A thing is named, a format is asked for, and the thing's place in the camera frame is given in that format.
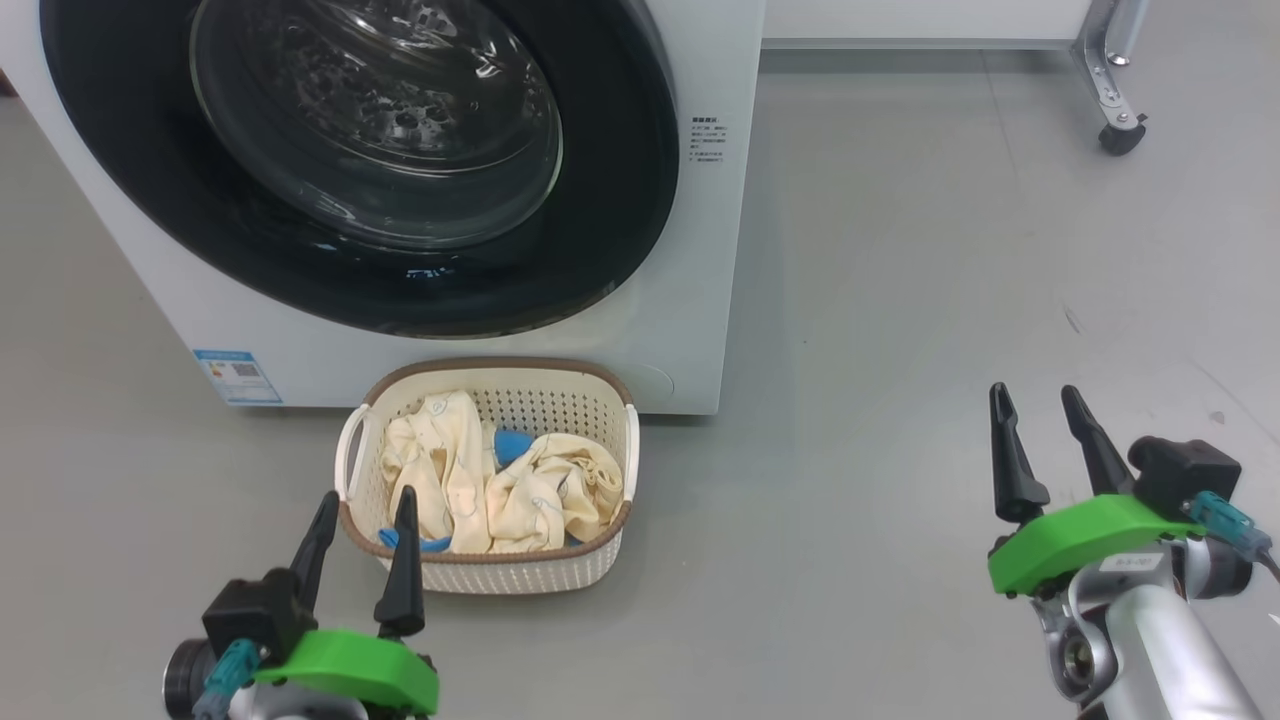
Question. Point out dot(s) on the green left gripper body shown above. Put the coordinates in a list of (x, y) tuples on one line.
[(350, 665)]

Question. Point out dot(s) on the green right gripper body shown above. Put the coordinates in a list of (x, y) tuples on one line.
[(1080, 535)]

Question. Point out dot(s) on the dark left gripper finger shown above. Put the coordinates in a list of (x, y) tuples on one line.
[(403, 580), (320, 540)]

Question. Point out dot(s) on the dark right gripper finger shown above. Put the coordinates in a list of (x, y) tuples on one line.
[(1012, 470), (1098, 450)]

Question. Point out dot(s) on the cream garment with blue cuffs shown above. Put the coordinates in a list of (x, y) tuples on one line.
[(560, 500), (440, 470)]

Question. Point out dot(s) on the black round glass door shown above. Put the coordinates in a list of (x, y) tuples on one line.
[(620, 200)]

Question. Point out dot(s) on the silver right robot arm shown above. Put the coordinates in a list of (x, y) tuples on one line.
[(1170, 650)]

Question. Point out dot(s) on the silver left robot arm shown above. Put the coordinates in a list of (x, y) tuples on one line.
[(290, 705)]

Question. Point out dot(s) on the cream perforated laundry basket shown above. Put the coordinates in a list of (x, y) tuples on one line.
[(520, 575)]

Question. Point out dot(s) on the white front-load washing machine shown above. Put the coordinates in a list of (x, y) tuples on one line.
[(690, 300)]

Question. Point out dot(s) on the blue energy label sticker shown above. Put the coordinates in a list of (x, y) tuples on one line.
[(238, 377)]

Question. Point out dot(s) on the black caster wheel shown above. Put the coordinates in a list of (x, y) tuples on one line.
[(1122, 137)]

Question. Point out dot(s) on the steel perforated drum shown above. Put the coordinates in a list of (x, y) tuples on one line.
[(400, 110)]

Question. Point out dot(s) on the white partition panel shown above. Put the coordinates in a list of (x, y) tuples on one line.
[(900, 18)]

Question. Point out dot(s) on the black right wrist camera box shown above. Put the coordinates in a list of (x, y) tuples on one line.
[(1185, 470)]

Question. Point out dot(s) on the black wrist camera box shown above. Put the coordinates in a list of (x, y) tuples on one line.
[(255, 610), (1185, 470)]

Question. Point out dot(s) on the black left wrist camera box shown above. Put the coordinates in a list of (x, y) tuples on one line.
[(255, 610)]

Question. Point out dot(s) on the metal partition leg bracket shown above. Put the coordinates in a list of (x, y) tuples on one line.
[(1105, 60)]

